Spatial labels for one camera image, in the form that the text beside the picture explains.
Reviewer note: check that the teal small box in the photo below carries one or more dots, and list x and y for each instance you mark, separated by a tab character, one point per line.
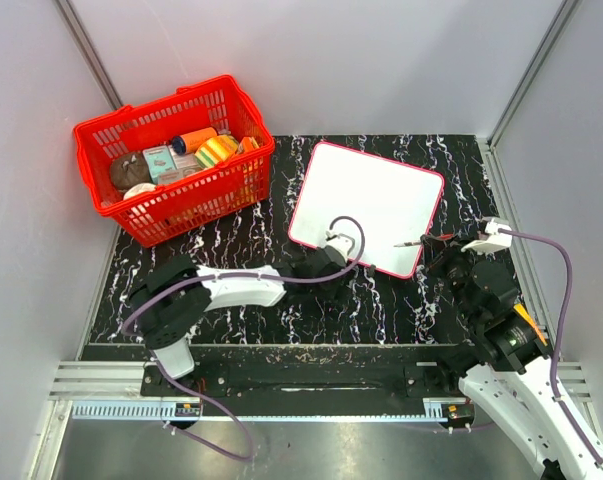
159	161

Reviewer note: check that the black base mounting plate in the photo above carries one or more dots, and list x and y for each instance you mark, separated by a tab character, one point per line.
313	380

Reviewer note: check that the yellow green striped package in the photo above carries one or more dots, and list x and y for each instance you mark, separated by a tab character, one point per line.
216	150

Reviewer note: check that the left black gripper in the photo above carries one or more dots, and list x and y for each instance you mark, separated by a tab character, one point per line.
337	292

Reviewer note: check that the aluminium rail frame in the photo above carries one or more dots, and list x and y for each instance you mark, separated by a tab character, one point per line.
111	391

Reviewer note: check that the orange yellow tag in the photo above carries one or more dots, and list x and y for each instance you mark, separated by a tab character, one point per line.
523	314

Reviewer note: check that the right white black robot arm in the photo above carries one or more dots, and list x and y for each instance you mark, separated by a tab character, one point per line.
508	367

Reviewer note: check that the orange blue cylinder can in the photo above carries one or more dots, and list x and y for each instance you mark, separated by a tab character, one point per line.
190	142

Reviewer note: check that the pink framed whiteboard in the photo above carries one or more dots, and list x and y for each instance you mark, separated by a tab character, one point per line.
360	194

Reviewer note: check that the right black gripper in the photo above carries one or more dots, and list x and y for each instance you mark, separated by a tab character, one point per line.
437	252

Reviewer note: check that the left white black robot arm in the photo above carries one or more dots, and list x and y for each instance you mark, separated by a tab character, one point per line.
175	296

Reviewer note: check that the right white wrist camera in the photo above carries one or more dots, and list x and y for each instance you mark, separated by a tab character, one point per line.
494	236

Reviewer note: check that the orange small package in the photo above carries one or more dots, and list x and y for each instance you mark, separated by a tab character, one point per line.
246	145

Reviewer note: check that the red plastic shopping basket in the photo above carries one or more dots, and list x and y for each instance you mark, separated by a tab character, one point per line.
170	210

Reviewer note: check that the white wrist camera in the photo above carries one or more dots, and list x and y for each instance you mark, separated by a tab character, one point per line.
494	236
342	243

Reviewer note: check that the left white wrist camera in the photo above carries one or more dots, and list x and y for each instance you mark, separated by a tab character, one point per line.
342	243

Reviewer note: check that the pink white small box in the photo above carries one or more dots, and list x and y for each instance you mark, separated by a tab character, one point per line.
184	166

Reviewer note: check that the red whiteboard marker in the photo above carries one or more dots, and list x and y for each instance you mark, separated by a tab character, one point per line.
425	239

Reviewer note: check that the white round lid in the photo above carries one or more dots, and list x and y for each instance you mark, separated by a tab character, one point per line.
139	189

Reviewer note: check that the brown round bread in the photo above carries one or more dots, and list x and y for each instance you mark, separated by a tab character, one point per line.
129	170

